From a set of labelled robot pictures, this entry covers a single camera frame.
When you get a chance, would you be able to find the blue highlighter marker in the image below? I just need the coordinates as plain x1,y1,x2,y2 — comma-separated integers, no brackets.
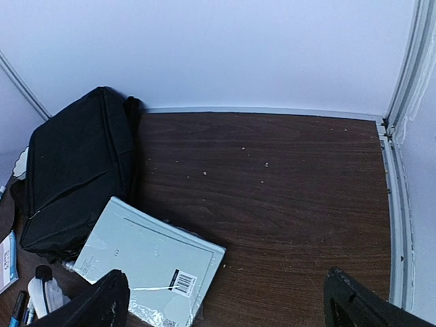
9,290,28,327

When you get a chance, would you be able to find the white fluted ceramic bowl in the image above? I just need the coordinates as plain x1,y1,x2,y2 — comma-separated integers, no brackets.
12,146,29,181

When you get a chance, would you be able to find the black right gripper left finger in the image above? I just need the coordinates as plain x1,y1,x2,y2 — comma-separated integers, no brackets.
33,270,130,326

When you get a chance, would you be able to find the dog picture book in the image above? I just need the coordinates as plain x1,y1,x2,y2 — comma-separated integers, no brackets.
0,231,19,294

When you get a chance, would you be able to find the aluminium corner post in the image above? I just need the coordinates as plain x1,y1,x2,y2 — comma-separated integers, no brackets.
0,52,52,121
385,1,435,139

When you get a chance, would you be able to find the right aluminium corner post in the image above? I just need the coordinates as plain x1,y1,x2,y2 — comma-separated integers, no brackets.
385,1,435,139

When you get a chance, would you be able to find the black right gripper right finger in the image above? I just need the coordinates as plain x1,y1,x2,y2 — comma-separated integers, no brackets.
324,267,432,326

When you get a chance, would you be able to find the black student backpack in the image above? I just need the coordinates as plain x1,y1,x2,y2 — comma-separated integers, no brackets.
10,87,142,262

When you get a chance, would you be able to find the grey shrink-wrapped notebook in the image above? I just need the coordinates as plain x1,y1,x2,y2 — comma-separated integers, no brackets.
74,197,225,326

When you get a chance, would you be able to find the small white squeeze bottle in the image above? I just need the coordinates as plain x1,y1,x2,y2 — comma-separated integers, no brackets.
27,265,70,318

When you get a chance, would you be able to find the white pen blue cap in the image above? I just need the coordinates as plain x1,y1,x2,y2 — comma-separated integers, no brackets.
22,298,35,326

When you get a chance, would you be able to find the left aluminium corner post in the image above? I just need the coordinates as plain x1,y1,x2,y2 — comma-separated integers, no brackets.
0,52,52,121

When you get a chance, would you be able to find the white glue stick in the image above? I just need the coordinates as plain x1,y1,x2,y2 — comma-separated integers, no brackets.
0,186,6,200

